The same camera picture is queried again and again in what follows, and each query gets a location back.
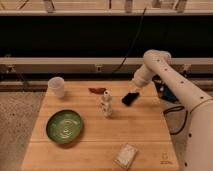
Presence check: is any black eraser block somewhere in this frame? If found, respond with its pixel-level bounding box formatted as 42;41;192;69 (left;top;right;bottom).
122;92;140;106

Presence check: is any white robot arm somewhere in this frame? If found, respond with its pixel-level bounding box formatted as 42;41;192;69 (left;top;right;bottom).
130;50;213;171

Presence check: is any blue object on floor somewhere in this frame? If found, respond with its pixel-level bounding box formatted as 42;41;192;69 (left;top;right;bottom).
155;81;178;103

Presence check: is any white toy figurine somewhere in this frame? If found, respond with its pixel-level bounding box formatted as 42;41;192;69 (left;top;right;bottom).
100;90;112;118

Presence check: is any red brown chili pepper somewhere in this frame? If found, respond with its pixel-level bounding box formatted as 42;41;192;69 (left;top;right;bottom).
88;88;106;94

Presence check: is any white sponge block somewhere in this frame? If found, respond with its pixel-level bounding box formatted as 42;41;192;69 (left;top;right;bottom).
115;143;138;169

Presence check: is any white plastic cup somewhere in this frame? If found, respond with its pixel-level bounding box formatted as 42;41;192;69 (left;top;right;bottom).
48;77;64;98

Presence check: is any green ceramic bowl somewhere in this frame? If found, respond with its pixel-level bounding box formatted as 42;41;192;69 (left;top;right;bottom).
46;110;83;144

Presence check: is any white wall outlet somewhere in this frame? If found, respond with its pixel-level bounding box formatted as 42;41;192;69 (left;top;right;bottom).
97;66;102;72

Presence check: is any black floor cable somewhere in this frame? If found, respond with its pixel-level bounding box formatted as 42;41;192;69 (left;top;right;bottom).
162;105;190;136

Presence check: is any black hanging cable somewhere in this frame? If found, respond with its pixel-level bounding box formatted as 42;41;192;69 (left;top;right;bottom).
110;7;148;74

